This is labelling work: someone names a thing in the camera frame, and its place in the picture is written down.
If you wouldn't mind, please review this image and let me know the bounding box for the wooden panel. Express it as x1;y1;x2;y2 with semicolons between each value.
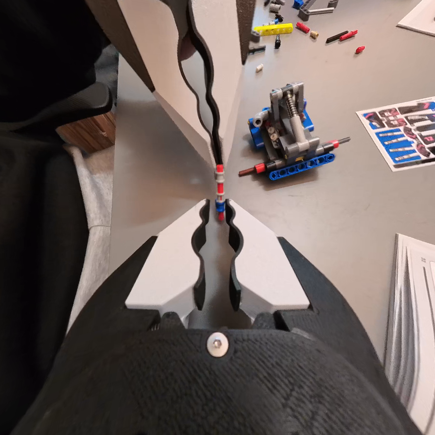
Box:
56;111;117;154

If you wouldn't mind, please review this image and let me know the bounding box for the red lego axle assembly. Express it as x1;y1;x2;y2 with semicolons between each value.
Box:
215;164;227;222

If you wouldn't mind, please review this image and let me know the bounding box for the black office chair armrest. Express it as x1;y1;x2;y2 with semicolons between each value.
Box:
41;83;113;119

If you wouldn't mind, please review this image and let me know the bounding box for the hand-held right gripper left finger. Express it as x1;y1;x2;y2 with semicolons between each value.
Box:
124;199;210;311

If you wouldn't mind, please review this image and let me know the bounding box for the person's left hand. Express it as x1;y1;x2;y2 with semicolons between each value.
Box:
179;32;198;62

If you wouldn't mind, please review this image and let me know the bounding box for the closed lego instruction booklet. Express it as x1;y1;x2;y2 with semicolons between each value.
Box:
397;0;435;36

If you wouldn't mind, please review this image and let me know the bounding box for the lego sticker sheet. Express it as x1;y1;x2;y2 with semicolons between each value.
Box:
356;97;435;172

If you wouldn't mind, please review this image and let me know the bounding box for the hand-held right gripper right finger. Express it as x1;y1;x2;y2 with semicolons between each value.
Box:
225;199;311;312

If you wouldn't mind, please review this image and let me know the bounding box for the open lego instruction booklet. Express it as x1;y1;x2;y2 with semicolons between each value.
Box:
384;233;435;434

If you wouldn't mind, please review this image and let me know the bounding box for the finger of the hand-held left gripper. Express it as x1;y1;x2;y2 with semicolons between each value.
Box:
116;0;221;164
188;0;243;164

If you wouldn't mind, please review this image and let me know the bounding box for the yellow lego beam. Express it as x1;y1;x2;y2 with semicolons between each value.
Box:
253;23;294;36

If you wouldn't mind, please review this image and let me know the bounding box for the dark grey L-shaped lego beam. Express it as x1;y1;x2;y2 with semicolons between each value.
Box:
298;0;317;22

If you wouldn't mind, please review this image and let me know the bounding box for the grey and blue lego chassis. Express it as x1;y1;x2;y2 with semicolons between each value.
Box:
238;82;351;181

